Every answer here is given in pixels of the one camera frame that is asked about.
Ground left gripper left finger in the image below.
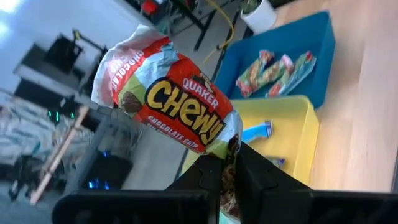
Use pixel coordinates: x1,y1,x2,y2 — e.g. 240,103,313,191
166,154,223,224

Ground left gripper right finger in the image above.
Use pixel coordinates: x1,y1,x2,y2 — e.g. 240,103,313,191
234,142,312,224

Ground bright blue granola bar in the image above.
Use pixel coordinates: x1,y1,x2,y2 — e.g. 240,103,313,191
241,120,274,144

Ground teal-tinted Chewy granola bar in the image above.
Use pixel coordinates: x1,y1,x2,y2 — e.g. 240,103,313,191
267,50,317,99

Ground yellow plastic bin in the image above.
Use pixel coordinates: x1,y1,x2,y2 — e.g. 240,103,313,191
180,95,320,186

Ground black computer blue lights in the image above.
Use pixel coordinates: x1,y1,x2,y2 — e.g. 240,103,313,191
80,149,134,190

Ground blue plastic bin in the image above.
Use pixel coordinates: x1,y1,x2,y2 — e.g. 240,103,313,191
214,11,336,110

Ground black desk legs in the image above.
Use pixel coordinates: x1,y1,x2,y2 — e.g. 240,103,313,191
167,0,239,52

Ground wooden stick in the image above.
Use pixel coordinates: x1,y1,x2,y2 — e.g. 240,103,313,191
29,105,90,205

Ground succulent in white pot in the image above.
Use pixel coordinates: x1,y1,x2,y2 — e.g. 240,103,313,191
239,0,278,35

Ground black equipment green lights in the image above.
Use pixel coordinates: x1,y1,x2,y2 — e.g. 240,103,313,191
43,96,82,125

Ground red object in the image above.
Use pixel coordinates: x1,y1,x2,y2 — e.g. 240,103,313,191
140,0,161,16

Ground yellow extension cable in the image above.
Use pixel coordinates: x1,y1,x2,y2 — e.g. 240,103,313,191
203,0,236,63

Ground black frame machine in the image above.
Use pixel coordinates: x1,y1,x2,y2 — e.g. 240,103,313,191
14,29,108,103

